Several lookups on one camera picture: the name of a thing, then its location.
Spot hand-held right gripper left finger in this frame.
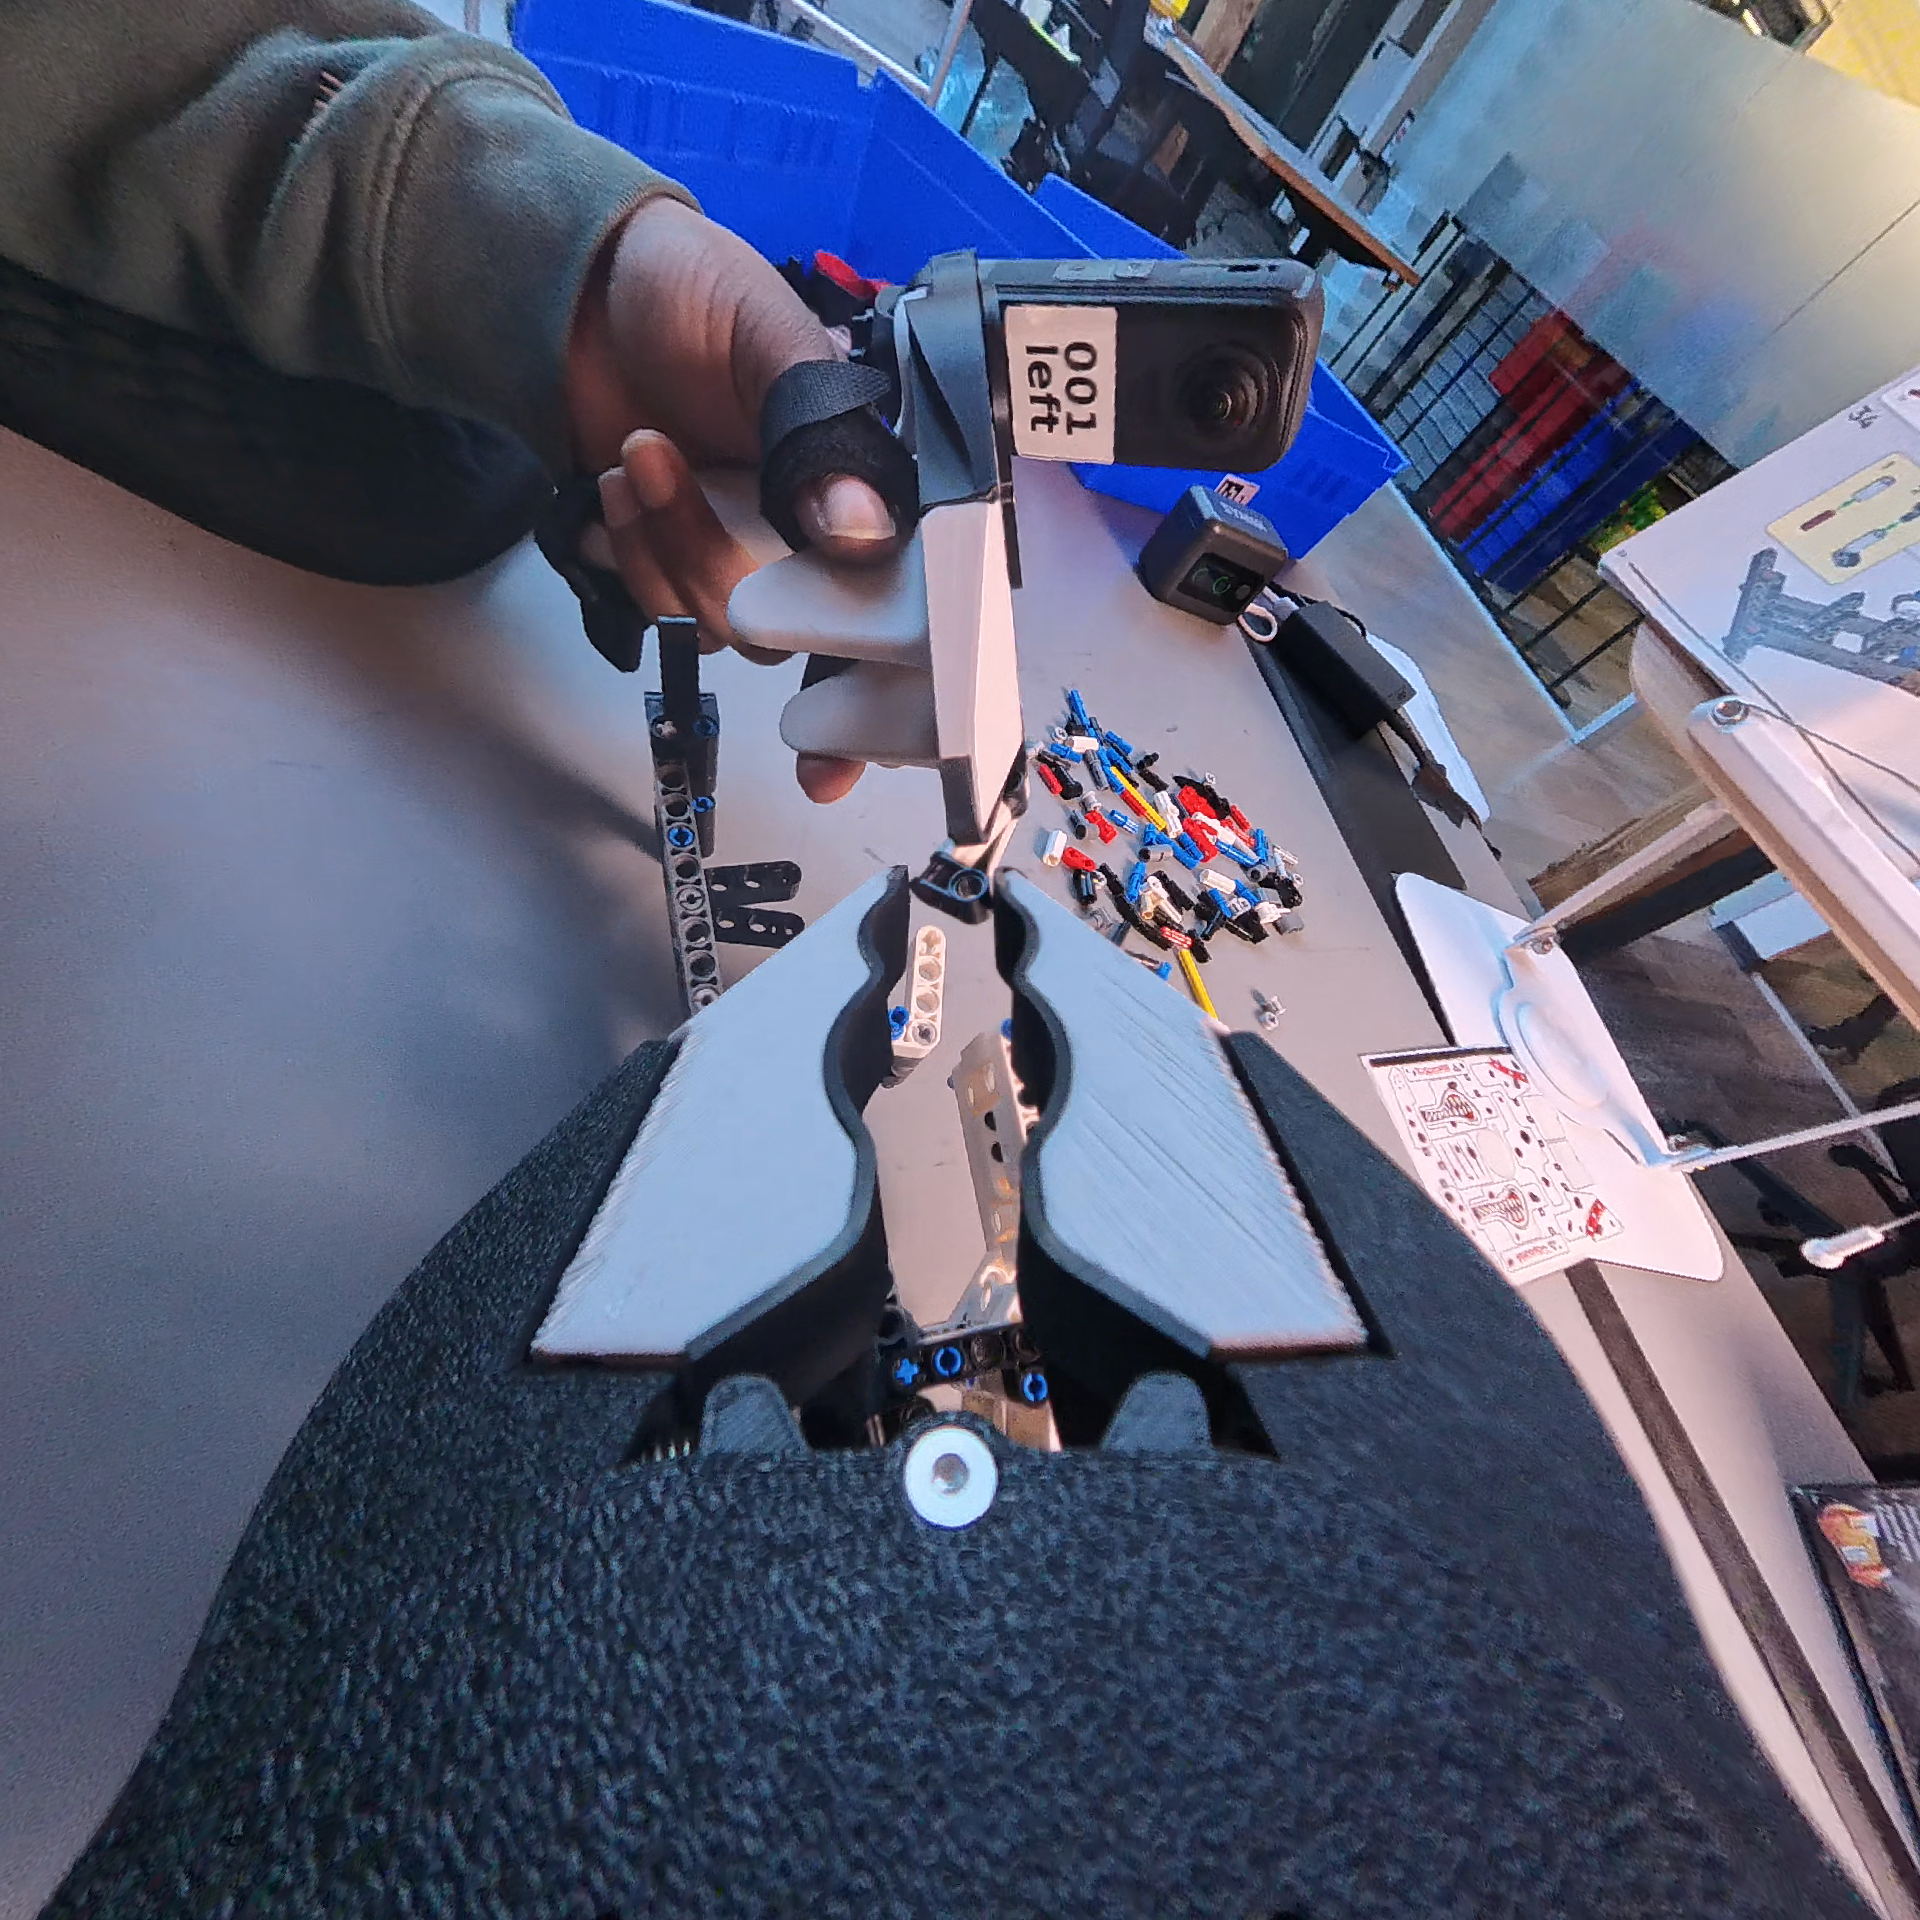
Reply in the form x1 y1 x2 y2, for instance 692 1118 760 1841
530 867 911 1445

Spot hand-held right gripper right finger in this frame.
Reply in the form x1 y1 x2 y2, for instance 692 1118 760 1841
992 867 1370 1445

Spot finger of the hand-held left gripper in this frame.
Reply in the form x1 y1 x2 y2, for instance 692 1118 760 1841
920 491 1032 851

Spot black building-brick model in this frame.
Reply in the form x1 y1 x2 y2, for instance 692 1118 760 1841
646 613 1054 1449

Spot person's left forearm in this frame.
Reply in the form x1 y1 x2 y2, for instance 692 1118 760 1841
0 0 708 451

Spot grey desk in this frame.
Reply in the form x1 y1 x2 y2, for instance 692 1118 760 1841
0 426 1891 1920

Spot person's left hand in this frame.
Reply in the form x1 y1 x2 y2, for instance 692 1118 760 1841
562 195 920 661

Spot pile of small building pieces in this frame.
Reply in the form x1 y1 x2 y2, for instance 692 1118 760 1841
1032 687 1307 1035

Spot white sticker sheet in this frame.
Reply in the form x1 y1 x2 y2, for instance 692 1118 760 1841
1361 1043 1628 1279

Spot red and black toy parts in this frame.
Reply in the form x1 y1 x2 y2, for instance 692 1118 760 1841
781 246 885 323

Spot stack of coloured crates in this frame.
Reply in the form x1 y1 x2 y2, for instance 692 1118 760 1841
1409 306 1704 600

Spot white book stand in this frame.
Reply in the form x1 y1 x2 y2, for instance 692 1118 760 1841
1395 693 1920 1285

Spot open instruction booklet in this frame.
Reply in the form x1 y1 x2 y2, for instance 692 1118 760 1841
1602 368 1920 736

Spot toy truck set box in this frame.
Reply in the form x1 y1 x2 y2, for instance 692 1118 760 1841
1794 1481 1920 1823

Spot small black camera device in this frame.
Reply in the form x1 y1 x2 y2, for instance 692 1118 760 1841
1137 481 1292 629

